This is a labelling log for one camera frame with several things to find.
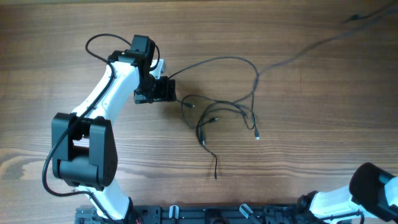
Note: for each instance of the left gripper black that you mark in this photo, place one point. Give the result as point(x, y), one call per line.
point(170, 89)

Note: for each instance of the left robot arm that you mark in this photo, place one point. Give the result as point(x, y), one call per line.
point(84, 151)

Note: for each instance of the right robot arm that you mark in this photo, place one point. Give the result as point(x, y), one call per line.
point(371, 193)

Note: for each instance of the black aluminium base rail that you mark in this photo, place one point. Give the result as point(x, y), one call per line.
point(277, 214)

